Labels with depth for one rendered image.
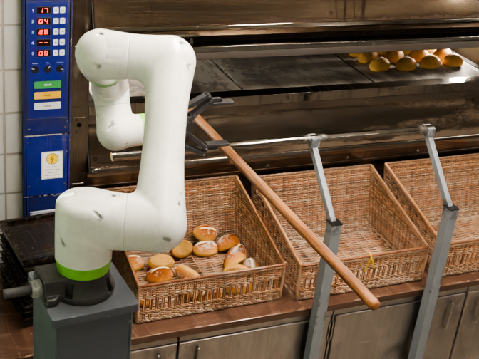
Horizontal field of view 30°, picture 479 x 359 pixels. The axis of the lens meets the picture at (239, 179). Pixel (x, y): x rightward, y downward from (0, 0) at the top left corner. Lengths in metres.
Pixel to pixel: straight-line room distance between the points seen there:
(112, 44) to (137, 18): 0.95
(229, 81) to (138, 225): 1.58
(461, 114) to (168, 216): 2.18
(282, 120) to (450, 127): 0.80
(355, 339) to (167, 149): 1.62
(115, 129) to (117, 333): 0.65
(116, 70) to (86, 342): 0.64
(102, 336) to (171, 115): 0.54
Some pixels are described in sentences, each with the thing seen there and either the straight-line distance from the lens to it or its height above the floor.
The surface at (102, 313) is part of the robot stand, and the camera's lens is 2.07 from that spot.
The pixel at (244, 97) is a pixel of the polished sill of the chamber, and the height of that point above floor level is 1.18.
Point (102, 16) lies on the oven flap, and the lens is 3.04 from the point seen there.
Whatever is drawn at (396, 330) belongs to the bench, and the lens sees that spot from 3.55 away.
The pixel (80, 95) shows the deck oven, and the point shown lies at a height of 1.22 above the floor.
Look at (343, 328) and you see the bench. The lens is 3.39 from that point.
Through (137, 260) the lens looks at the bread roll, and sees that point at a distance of 3.29.
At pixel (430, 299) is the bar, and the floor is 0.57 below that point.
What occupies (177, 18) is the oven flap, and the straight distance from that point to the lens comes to 3.12.
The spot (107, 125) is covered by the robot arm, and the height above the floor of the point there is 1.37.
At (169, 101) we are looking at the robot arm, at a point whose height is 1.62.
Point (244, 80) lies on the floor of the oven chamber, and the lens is 3.50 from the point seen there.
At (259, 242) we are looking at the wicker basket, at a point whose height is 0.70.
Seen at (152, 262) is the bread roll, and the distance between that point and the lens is 3.28.
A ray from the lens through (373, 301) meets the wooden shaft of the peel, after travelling 2.21.
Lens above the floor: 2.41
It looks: 27 degrees down
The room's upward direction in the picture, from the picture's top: 7 degrees clockwise
